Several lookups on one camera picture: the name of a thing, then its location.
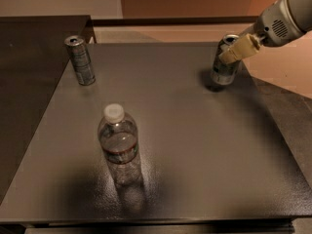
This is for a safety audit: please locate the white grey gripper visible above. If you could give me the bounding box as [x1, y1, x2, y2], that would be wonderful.
[218, 0, 304, 64]

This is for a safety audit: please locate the green 7up can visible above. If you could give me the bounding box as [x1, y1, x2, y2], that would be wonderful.
[211, 34, 240, 86]

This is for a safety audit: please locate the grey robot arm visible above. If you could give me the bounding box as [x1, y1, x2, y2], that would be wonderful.
[218, 0, 312, 64]

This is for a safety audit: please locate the clear plastic water bottle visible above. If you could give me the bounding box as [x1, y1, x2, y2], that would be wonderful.
[97, 103, 141, 186]

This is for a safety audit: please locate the tall slim silver can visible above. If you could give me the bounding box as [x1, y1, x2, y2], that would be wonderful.
[64, 35, 96, 86]

